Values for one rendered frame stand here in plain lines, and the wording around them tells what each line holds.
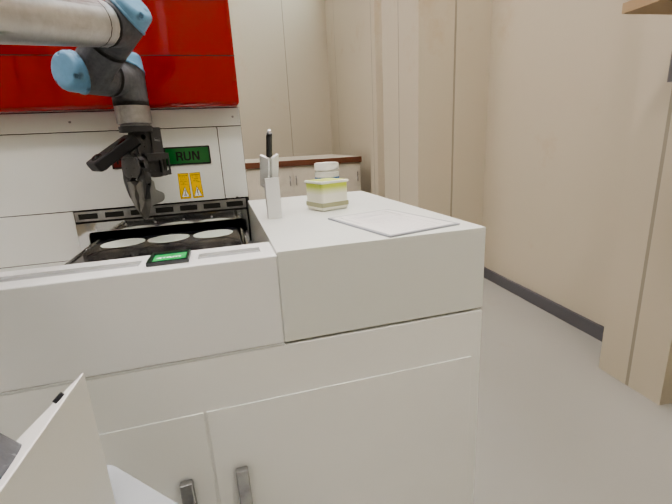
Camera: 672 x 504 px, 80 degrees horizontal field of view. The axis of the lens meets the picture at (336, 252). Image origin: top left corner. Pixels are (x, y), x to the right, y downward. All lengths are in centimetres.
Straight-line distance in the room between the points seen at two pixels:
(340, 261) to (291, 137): 806
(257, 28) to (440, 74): 607
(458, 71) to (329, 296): 278
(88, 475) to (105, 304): 28
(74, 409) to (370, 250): 43
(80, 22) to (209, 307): 49
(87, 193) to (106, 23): 51
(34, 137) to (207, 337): 80
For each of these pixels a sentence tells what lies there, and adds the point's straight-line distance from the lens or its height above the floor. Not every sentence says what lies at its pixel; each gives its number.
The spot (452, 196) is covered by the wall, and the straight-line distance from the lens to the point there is 326.
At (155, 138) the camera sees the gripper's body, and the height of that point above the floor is 114.
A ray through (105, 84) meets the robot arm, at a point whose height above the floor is 125.
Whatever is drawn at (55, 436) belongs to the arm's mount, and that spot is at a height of 94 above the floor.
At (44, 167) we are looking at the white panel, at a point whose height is 109.
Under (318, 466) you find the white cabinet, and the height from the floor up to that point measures 58.
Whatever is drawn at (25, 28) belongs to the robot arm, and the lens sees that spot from 74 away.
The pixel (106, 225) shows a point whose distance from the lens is 123.
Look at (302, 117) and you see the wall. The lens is 869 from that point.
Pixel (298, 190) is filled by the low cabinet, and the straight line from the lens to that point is 550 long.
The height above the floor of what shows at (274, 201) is 100.
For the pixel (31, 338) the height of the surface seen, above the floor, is 89.
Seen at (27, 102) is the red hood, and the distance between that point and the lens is 122.
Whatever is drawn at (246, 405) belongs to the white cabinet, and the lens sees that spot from 68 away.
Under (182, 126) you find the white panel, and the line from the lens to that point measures 119.
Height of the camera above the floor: 111
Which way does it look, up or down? 15 degrees down
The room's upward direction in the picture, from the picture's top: 3 degrees counter-clockwise
